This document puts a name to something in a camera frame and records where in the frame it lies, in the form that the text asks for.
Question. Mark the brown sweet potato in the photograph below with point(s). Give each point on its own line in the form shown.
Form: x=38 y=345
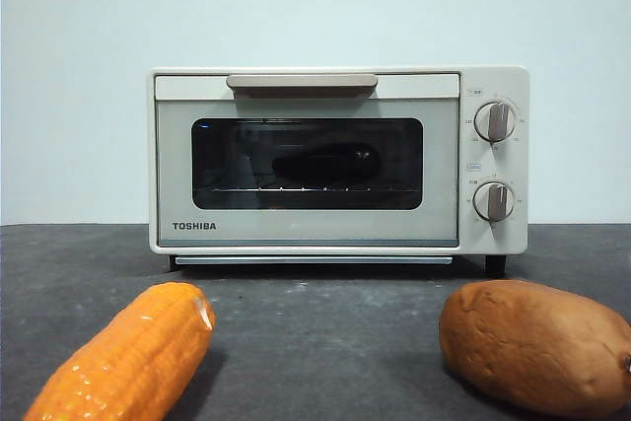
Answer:
x=527 y=342

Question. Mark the glass-windowed oven door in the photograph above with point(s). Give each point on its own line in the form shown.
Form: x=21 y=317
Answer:
x=305 y=229

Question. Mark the black oven foot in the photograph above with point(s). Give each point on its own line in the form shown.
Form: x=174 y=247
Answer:
x=172 y=263
x=494 y=265

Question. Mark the orange corn cob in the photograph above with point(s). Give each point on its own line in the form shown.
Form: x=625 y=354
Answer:
x=123 y=362

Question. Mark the cream Toshiba toaster oven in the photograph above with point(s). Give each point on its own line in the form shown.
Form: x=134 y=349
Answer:
x=518 y=238

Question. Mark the temperature knob with beige grip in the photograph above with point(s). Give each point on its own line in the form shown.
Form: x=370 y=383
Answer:
x=497 y=121

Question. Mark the timer knob with beige grip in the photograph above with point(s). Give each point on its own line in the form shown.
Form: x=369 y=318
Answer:
x=494 y=202

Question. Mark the dark purple eggplant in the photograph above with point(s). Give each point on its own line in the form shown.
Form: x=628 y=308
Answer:
x=320 y=162

